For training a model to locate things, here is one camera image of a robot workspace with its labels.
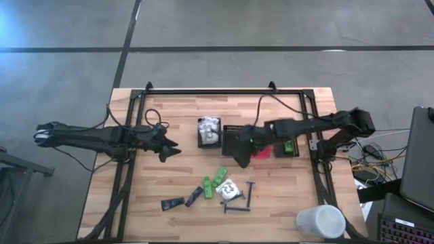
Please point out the red slotted plastic basket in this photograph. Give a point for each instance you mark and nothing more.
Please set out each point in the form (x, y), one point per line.
(262, 153)

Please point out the white plastic cup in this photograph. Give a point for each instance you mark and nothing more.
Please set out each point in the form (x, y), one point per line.
(320, 222)

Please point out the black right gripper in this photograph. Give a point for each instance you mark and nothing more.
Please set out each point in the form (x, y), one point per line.
(257, 135)

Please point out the grey laptop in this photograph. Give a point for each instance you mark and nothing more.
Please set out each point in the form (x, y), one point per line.
(418, 159)

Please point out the black neighbouring table frame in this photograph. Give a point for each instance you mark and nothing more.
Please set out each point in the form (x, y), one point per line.
(20, 166)

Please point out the clear vanity pack bag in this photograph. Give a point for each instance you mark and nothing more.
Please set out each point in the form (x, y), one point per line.
(214, 126)
(210, 137)
(228, 189)
(204, 123)

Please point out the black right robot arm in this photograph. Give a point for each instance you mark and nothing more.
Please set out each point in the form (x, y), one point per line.
(322, 123)

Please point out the black aluminium table frame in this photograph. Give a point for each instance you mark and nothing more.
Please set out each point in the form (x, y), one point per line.
(217, 91)

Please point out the black power adapter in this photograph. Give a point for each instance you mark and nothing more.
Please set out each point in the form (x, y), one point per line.
(369, 150)

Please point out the dark blue shave cream tube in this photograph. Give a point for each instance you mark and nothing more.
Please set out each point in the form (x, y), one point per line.
(194, 196)
(173, 204)

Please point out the black keyboard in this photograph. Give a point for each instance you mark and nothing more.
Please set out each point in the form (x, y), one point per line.
(407, 234)

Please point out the green shampoo bottle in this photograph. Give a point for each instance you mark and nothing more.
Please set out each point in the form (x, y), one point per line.
(220, 176)
(288, 146)
(207, 188)

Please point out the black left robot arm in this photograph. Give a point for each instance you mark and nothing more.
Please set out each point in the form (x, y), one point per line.
(84, 137)

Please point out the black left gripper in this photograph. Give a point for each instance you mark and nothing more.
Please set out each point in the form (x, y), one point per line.
(152, 137)

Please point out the black slotted plastic basket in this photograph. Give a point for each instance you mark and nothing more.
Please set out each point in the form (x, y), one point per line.
(209, 146)
(278, 150)
(229, 130)

